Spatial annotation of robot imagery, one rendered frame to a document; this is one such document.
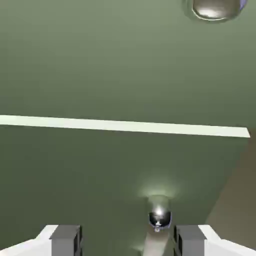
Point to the green cabinet door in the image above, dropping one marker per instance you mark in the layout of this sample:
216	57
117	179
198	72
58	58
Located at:
80	180
100	60

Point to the green painted cabinet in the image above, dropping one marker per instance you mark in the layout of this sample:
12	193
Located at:
120	126

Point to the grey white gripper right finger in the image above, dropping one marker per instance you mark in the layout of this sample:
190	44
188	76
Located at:
190	242

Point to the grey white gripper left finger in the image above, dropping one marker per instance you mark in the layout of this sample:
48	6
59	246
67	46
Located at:
64	242

